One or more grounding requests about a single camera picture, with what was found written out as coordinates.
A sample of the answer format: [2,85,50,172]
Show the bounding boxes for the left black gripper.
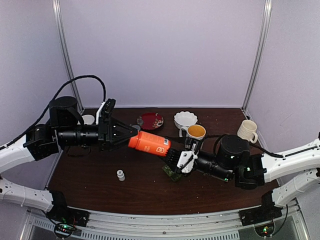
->
[56,115,137,151]

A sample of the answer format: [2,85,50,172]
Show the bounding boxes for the orange pill bottle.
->
[128,131,171,157]

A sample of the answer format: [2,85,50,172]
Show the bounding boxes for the green pill organizer box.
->
[162,165,182,182]

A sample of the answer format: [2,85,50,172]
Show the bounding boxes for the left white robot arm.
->
[0,96,138,222]

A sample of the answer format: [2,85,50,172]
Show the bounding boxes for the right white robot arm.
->
[162,134,320,221]

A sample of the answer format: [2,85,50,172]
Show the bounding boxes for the patterned mug orange inside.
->
[179,124,207,140]

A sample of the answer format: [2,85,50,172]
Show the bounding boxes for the grey-capped orange label bottle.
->
[132,125,141,131]

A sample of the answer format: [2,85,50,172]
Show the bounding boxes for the white scalloped bowl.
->
[174,111,198,129]

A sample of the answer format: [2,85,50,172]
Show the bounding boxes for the red floral plate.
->
[136,112,164,131]

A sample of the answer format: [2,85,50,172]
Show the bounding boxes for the small white bowl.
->
[81,114,95,125]

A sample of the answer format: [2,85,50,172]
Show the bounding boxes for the small white bottle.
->
[116,169,126,182]

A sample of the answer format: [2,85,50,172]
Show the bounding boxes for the cream ribbed mug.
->
[237,119,258,144]

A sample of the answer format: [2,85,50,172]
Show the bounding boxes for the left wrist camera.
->
[95,98,116,125]

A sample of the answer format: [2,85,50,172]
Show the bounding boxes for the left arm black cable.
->
[9,74,107,148]

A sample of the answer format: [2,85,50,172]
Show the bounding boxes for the front aluminium rail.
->
[21,197,310,240]

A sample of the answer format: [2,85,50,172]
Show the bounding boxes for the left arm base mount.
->
[46,205,90,227]

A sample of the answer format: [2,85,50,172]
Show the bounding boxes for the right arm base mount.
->
[239,206,283,226]

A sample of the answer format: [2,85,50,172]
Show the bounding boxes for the left aluminium frame post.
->
[52,0,84,113]

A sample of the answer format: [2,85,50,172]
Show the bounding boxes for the aluminium frame post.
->
[241,0,273,113]
[52,0,84,113]

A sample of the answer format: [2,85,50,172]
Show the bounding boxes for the right aluminium frame post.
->
[241,0,273,113]

